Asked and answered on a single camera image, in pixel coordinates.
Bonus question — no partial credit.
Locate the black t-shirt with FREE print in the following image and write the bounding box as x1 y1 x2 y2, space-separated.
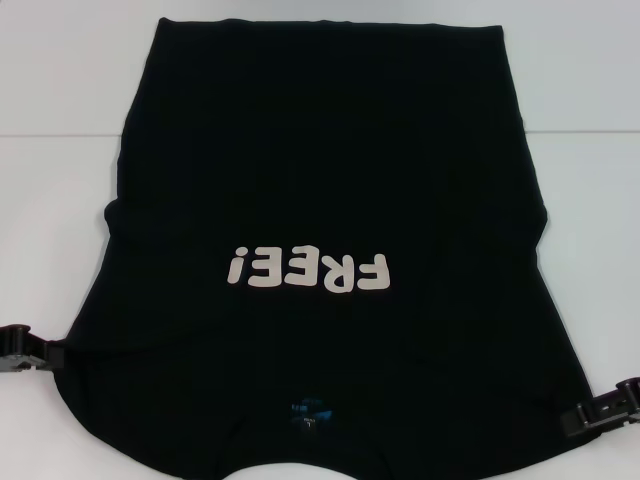
58 17 596 480

